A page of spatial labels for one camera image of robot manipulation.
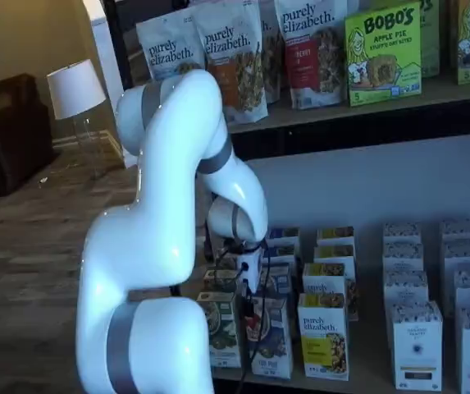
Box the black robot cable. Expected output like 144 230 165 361
213 240 272 394

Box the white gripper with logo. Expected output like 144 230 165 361
236 250 262 328

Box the white box dark label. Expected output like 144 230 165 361
382 223 423 245
382 270 430 307
389 301 444 391
382 242 425 273

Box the blue flax plus oatmeal box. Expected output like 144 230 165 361
242 295 294 379
267 227 301 248
263 245 298 268
261 265 292 297

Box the white granola bag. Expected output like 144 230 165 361
258 0 284 106

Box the yellow purely elizabeth oatmeal box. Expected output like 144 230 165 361
302 262 359 322
313 245 358 266
298 292 349 382
316 227 356 247

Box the dark brown armchair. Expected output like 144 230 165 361
0 73 57 197

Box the blue purely elizabeth granola bag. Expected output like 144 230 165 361
135 18 209 81

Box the green apple cinnamon oatmeal box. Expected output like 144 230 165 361
196 291 243 369
203 268 239 294
217 247 239 271

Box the green Bobo's apple pie box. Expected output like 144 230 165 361
344 1 423 108

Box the orange purely elizabeth granola bag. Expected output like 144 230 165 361
192 2 269 126

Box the white shade lamp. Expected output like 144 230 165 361
47 59 108 181

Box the black metal shelving rack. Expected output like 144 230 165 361
103 0 470 394

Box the red purely elizabeth granola bag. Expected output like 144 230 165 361
274 0 349 111

